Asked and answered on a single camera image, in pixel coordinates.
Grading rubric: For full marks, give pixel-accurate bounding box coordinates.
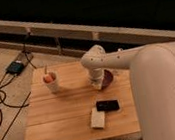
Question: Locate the wooden table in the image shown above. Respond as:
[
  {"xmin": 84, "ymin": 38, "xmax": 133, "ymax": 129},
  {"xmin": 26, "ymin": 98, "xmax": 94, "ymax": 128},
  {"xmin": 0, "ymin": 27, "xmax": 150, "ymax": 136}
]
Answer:
[{"xmin": 25, "ymin": 61, "xmax": 140, "ymax": 140}]

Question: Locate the white paper cup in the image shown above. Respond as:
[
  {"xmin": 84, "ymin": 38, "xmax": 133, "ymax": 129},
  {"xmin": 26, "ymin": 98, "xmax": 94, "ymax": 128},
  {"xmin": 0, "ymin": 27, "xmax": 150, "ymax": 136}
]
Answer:
[{"xmin": 43, "ymin": 72, "xmax": 59, "ymax": 94}]

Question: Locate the dark red ceramic bowl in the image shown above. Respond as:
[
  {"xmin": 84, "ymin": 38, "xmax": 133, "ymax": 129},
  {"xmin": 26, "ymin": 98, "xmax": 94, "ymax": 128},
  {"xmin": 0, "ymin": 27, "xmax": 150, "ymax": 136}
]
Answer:
[{"xmin": 102, "ymin": 69, "xmax": 114, "ymax": 89}]

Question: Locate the black rectangular phone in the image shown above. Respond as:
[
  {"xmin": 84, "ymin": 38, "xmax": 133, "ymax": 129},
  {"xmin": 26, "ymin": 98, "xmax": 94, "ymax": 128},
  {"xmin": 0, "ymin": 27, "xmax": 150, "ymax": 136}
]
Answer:
[{"xmin": 96, "ymin": 100, "xmax": 119, "ymax": 112}]

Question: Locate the white rectangular box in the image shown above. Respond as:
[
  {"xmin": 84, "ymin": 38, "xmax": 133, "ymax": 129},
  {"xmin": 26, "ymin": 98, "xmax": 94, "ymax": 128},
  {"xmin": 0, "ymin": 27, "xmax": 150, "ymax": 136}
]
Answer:
[{"xmin": 90, "ymin": 108, "xmax": 106, "ymax": 129}]

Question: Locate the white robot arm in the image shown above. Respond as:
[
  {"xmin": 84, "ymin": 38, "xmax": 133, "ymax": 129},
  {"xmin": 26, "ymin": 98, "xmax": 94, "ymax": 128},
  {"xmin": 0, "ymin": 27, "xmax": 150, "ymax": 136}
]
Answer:
[{"xmin": 80, "ymin": 41, "xmax": 175, "ymax": 140}]

